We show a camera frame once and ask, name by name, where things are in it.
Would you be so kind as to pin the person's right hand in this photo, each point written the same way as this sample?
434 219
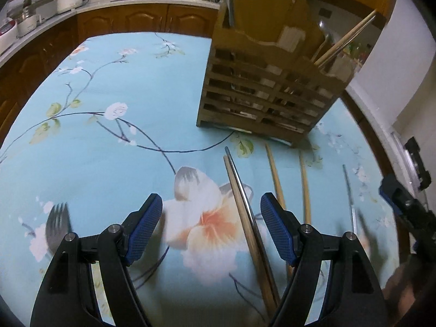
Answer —
402 289

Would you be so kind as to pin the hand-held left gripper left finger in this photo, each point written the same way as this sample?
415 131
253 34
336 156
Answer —
143 231

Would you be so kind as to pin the gas stove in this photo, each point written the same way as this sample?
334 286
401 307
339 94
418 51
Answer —
415 160

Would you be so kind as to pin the small white pot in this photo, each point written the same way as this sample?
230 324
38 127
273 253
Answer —
26 25

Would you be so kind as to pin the dark wall socket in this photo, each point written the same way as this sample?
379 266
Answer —
325 13

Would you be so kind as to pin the metal chopstick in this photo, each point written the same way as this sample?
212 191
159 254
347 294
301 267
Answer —
238 180
349 197

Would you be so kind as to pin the wooden base cabinets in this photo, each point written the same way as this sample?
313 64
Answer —
136 18

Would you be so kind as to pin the steel spoon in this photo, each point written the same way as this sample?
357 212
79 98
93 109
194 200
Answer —
323 32

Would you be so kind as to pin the white rice cooker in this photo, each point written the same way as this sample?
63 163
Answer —
6 35

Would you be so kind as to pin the wooden slatted utensil holder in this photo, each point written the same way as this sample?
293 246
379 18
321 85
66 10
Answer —
265 85

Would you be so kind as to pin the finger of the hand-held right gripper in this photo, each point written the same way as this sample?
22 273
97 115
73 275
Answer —
388 190

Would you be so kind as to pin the blue floral tablecloth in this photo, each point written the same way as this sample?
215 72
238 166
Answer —
119 177

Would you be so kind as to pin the steel fork with flat tines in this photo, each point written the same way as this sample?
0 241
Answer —
58 224

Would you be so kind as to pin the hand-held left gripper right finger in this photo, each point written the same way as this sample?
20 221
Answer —
277 231

